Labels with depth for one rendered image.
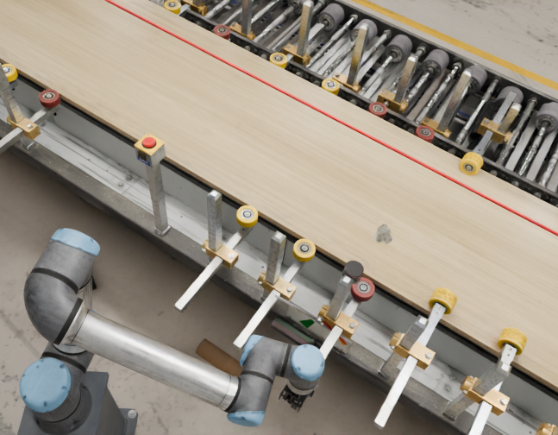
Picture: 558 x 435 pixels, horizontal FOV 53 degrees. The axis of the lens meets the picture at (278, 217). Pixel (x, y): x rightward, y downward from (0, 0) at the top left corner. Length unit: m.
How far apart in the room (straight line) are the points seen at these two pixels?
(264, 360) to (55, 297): 0.55
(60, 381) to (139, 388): 0.91
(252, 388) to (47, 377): 0.70
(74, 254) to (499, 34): 4.00
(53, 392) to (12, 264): 1.39
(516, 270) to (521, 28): 3.06
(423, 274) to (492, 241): 0.33
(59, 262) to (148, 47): 1.52
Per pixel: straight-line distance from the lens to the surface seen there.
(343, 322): 1.94
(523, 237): 2.31
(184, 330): 2.83
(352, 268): 1.74
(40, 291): 1.38
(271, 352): 1.53
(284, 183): 2.17
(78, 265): 1.41
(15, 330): 3.00
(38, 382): 1.91
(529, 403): 2.27
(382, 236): 2.09
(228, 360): 2.69
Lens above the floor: 2.61
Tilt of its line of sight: 55 degrees down
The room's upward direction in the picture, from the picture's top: 9 degrees clockwise
